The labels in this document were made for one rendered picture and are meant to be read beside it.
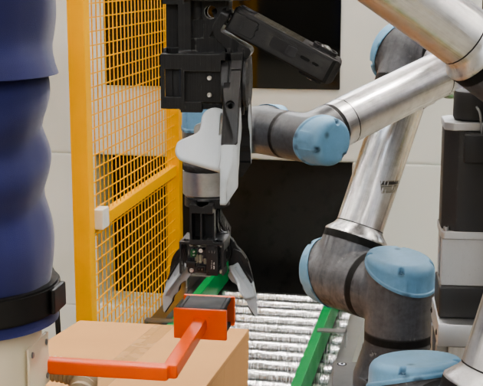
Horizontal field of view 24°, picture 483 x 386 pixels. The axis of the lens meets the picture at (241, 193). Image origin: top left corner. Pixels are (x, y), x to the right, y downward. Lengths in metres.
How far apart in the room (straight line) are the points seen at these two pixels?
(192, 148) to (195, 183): 0.68
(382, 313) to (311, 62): 0.86
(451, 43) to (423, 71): 0.53
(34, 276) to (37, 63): 0.28
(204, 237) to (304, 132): 0.23
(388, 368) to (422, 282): 0.50
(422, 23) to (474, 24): 0.06
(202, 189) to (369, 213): 0.37
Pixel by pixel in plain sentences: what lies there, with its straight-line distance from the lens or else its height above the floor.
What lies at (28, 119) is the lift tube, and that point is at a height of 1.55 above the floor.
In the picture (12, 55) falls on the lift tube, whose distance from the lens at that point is 1.44.
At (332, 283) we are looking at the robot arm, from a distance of 1.93.
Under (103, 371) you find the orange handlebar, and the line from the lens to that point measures 1.60.
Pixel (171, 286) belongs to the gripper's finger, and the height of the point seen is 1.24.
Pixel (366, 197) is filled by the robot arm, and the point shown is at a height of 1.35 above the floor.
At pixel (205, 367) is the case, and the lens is 2.18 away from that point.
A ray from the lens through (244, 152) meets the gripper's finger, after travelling 1.15.
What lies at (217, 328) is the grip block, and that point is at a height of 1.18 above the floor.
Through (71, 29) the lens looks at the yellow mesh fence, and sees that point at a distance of 3.17.
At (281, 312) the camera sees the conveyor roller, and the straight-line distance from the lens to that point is 3.99.
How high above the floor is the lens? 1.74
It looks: 11 degrees down
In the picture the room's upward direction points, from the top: straight up
